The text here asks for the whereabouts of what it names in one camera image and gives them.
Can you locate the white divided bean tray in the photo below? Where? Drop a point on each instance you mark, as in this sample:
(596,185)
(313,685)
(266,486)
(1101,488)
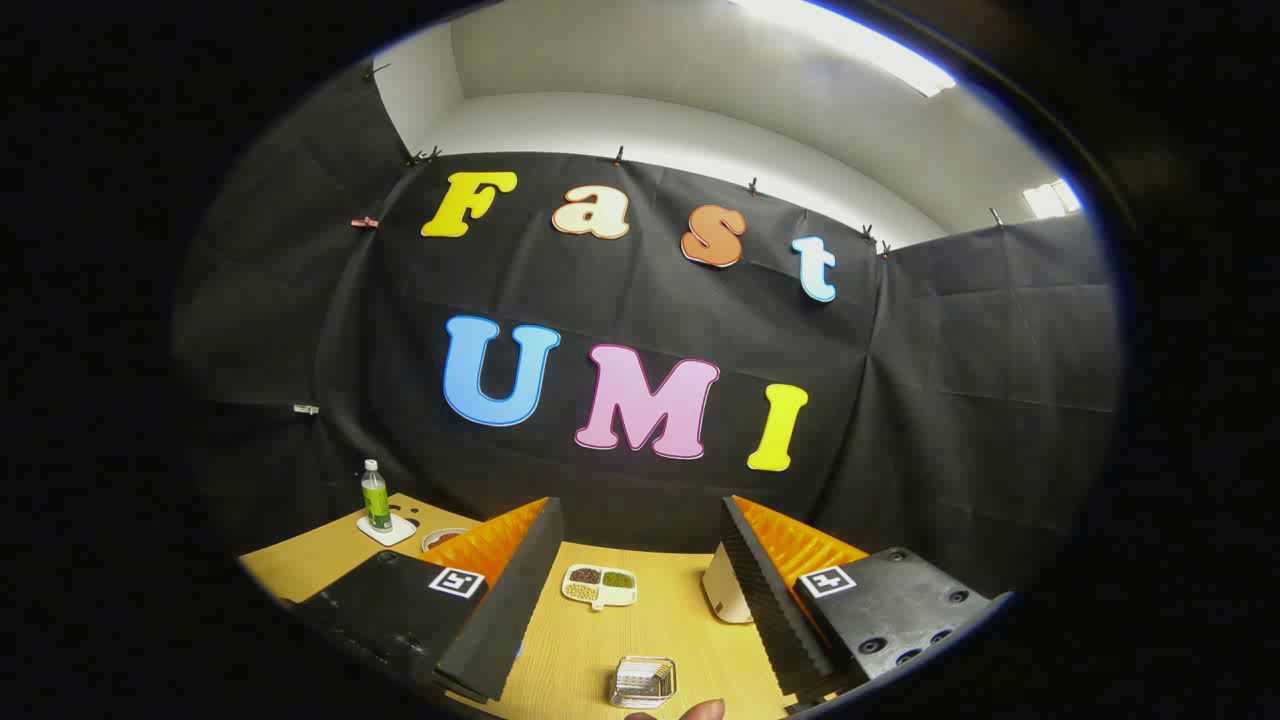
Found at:
(600,585)

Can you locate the white toaster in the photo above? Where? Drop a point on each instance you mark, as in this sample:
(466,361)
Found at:
(722,595)

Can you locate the square metal drain tray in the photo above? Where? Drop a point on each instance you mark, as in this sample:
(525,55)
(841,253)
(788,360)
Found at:
(642,682)

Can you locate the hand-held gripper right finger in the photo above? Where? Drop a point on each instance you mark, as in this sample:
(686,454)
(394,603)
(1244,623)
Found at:
(765,610)

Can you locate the white square coaster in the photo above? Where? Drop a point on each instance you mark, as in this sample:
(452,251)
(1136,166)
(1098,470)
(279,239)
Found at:
(400,530)

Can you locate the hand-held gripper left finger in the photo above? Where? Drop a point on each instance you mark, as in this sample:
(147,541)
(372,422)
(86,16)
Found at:
(505,620)

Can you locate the green drink bottle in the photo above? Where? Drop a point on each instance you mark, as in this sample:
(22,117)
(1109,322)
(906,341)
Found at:
(376,500)

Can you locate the bright window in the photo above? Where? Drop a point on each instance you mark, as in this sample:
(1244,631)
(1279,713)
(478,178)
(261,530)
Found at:
(1050,198)

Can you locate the plate of toy food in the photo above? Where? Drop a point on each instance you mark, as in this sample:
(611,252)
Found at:
(440,538)

